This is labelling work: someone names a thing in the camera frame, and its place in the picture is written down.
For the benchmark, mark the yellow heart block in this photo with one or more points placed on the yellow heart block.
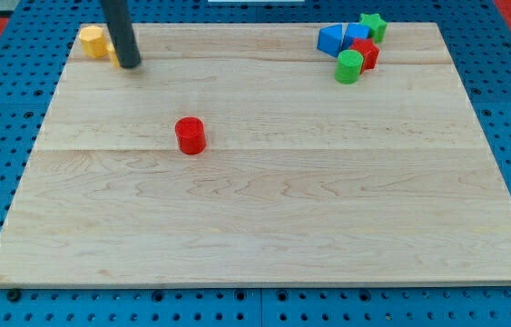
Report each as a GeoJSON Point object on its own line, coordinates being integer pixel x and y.
{"type": "Point", "coordinates": [112, 55]}

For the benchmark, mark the light wooden board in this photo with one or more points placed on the light wooden board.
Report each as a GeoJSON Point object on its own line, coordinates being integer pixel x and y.
{"type": "Point", "coordinates": [304, 182]}

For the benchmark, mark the red cylinder block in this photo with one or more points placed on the red cylinder block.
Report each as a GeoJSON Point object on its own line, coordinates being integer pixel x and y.
{"type": "Point", "coordinates": [190, 135]}

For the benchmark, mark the green cylinder block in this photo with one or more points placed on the green cylinder block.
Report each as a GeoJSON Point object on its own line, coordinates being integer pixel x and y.
{"type": "Point", "coordinates": [349, 64]}

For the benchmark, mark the blue triangle block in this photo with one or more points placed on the blue triangle block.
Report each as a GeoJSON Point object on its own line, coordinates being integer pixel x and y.
{"type": "Point", "coordinates": [330, 39]}

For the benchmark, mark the red star block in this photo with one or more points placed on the red star block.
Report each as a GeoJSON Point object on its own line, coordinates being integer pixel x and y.
{"type": "Point", "coordinates": [369, 51]}

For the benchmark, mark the blue cube block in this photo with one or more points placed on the blue cube block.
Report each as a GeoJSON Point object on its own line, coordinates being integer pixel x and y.
{"type": "Point", "coordinates": [354, 30]}

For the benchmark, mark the green star block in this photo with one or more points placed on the green star block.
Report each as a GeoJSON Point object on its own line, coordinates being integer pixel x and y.
{"type": "Point", "coordinates": [377, 26]}

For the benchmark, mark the yellow hexagon block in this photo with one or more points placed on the yellow hexagon block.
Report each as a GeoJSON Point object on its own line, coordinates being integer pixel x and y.
{"type": "Point", "coordinates": [93, 41]}

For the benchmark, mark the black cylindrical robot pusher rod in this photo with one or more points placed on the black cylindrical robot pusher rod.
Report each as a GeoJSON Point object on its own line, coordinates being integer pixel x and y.
{"type": "Point", "coordinates": [120, 27]}

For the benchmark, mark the blue perforated base panel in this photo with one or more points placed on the blue perforated base panel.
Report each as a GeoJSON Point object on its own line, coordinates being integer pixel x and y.
{"type": "Point", "coordinates": [33, 50]}

